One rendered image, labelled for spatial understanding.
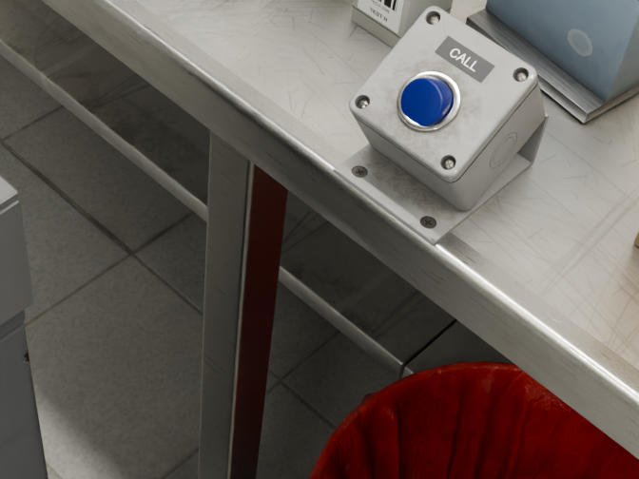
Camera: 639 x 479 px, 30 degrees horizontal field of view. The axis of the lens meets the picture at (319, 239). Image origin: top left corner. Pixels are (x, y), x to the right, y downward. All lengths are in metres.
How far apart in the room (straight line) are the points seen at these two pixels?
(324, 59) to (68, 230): 1.10
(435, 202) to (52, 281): 1.13
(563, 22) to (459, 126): 0.14
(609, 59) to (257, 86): 0.20
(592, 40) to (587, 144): 0.06
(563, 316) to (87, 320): 1.13
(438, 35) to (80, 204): 1.23
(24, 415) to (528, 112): 0.30
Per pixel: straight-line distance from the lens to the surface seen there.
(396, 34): 0.71
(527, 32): 0.72
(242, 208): 0.77
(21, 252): 0.55
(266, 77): 0.69
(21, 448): 0.67
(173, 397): 1.58
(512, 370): 1.12
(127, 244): 1.74
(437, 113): 0.58
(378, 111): 0.60
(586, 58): 0.70
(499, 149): 0.61
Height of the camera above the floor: 1.33
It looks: 49 degrees down
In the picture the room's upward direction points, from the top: 8 degrees clockwise
